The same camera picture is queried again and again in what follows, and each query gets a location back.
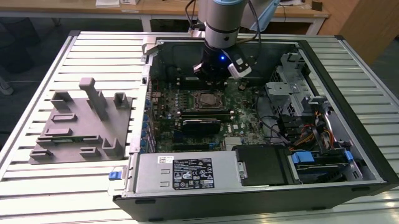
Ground orange yellow wire bundle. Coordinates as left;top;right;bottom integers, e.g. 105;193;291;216
288;125;315;150

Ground wooden desk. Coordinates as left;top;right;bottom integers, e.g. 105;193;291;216
0;0;331;35

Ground hard disk in blue carrier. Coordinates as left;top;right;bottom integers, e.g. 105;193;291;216
290;151;351;185

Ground black RAM stick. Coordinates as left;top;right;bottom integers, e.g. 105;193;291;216
180;109;231;115

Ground grey parts rack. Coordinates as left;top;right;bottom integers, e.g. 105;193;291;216
28;77;137;165

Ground metal drive cage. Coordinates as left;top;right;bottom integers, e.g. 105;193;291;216
264;52;319;117

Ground black cable with brass end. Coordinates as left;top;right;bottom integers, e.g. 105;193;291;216
235;37;262;45

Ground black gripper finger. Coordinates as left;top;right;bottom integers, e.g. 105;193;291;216
207;81;226;91

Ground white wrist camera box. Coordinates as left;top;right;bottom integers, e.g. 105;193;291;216
227;52;254;80

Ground grey metal stand foot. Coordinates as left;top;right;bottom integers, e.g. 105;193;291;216
0;77;15;95

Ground grey power supply unit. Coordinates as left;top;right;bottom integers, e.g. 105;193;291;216
133;150;243;194

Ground black open PC case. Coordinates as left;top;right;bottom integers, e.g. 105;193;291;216
107;36;399;222

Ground green motherboard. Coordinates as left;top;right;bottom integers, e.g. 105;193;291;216
149;79;275;152

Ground black plastic shroud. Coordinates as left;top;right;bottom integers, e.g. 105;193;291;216
232;144;295;187

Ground silver chipset heatsink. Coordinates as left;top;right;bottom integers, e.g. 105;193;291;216
224;137;243;147

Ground silver CPU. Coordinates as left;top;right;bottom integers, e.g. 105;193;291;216
199;93;219;106

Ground green RAM stick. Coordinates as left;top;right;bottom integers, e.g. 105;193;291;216
49;136;88;143

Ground black graphics card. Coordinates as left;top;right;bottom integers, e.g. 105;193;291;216
181;118;222;136

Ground black camera cable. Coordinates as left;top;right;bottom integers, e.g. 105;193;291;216
247;0;262;65

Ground grey plastic bracket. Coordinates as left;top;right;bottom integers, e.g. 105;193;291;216
304;96;328;110

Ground wooden cabinet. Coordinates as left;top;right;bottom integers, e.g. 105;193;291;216
319;0;399;66

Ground CPU socket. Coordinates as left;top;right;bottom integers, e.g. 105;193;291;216
192;91;226;111

